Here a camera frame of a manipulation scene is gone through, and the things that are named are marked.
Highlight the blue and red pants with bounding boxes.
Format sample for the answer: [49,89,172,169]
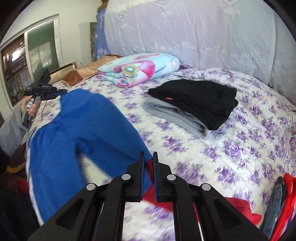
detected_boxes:
[26,87,263,227]

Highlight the grey sleeved left forearm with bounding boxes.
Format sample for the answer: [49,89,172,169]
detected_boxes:
[1,105,26,157]

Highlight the left hand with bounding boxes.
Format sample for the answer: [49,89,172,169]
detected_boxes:
[22,95,42,120]

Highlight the brown satin pillow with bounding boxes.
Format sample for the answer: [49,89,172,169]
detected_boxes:
[61,55,122,87]

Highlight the blue patterned hanging cloth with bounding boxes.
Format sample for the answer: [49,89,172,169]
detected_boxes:
[94,8,110,60]

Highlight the red and blue clothes pile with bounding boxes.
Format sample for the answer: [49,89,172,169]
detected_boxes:
[260,173,295,240]

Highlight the purple floral bed quilt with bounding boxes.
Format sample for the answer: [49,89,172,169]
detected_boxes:
[25,67,296,241]

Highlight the folded teal floral blanket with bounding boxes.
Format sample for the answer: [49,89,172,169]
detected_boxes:
[98,53,181,88]

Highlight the folded grey pants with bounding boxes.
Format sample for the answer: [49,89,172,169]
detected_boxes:
[143,103,208,137]

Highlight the folded black pants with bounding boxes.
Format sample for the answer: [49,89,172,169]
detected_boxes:
[148,79,238,131]

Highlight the window with white frame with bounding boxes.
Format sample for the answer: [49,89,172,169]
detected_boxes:
[1,14,64,106]

